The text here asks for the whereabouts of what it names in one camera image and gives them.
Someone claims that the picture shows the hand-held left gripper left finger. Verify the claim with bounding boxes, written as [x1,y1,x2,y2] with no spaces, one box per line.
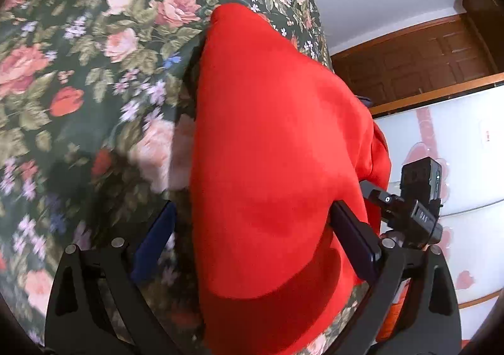
[44,201,182,355]

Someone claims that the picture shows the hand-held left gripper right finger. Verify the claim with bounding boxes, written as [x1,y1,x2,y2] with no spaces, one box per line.
[329,199,464,355]

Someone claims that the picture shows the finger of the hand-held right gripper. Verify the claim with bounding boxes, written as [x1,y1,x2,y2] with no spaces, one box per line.
[359,180,398,211]

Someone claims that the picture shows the red zip jacket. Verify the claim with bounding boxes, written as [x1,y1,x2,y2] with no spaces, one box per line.
[190,3,391,355]

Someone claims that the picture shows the green floral bedspread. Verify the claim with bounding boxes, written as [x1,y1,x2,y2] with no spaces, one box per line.
[0,0,371,355]

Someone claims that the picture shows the wooden overhead cabinet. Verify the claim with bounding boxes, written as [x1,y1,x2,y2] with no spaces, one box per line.
[455,0,504,73]

